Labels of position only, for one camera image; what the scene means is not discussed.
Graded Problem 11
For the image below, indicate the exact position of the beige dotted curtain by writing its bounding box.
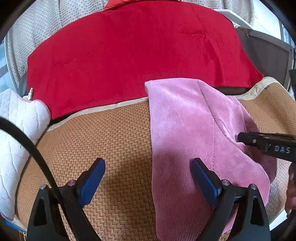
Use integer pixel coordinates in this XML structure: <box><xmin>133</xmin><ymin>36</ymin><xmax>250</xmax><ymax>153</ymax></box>
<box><xmin>4</xmin><ymin>0</ymin><xmax>107</xmax><ymax>95</ymax></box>

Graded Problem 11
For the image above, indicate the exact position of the dark brown bed frame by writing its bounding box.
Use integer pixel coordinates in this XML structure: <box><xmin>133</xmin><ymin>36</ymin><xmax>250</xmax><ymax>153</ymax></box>
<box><xmin>234</xmin><ymin>26</ymin><xmax>295</xmax><ymax>90</ymax></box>

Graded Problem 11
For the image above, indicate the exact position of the woven rattan bed mat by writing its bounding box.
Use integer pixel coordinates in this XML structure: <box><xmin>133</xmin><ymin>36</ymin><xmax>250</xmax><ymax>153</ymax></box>
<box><xmin>14</xmin><ymin>76</ymin><xmax>296</xmax><ymax>241</ymax></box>

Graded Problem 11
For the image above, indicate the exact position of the person's right hand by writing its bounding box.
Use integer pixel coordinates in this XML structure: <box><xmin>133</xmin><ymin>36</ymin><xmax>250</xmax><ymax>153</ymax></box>
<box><xmin>285</xmin><ymin>164</ymin><xmax>296</xmax><ymax>214</ymax></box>

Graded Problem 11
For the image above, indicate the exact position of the white quilted pillow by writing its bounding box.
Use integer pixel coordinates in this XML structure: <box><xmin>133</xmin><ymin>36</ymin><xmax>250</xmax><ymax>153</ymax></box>
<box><xmin>1</xmin><ymin>89</ymin><xmax>51</xmax><ymax>220</ymax></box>

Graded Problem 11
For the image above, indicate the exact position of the pink corduroy garment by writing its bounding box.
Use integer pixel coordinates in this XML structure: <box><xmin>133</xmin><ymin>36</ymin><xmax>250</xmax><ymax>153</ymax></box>
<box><xmin>145</xmin><ymin>78</ymin><xmax>276</xmax><ymax>240</ymax></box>

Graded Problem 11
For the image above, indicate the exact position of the red pillow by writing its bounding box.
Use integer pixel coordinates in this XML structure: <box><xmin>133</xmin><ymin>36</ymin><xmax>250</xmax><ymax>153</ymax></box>
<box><xmin>103</xmin><ymin>0</ymin><xmax>181</xmax><ymax>11</ymax></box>

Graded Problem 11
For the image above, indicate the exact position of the black cable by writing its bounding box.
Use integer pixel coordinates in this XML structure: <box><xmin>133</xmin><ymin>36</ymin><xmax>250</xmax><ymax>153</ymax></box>
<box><xmin>0</xmin><ymin>116</ymin><xmax>64</xmax><ymax>204</ymax></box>

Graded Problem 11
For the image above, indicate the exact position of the red blanket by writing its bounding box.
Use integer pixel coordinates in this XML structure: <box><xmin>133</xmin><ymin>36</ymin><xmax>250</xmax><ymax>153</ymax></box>
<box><xmin>27</xmin><ymin>1</ymin><xmax>263</xmax><ymax>119</ymax></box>

